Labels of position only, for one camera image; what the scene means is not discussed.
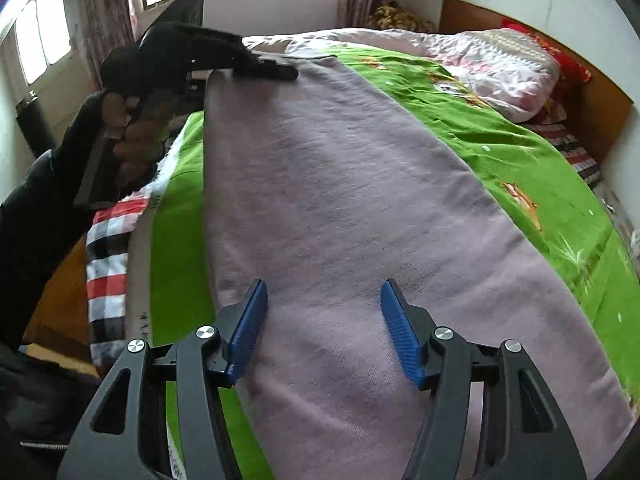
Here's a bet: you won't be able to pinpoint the mauve fleece pants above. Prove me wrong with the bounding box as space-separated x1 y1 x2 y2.
202 52 637 480

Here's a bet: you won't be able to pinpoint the left hand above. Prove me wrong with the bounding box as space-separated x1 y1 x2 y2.
101 92 174 188

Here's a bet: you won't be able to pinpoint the pink patterned folded quilt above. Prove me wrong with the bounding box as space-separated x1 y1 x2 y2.
243 28 561 124

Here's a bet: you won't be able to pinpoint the green cartoon bed sheet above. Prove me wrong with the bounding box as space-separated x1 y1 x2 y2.
148 41 640 480

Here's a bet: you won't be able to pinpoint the black sleeved left forearm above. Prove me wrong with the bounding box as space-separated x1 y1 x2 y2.
1 90 125 349

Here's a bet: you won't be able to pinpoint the yellow brown blanket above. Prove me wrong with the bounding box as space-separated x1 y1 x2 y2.
367 3 436 34

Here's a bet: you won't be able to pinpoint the red plaid mattress sheet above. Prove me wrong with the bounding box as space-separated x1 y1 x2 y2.
86 192 150 374

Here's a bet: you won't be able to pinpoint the red embroidered pillow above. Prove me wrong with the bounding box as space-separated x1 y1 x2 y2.
501 18 592 115

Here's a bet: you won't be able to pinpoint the left wooden headboard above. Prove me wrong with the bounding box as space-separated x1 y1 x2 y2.
438 0 634 164

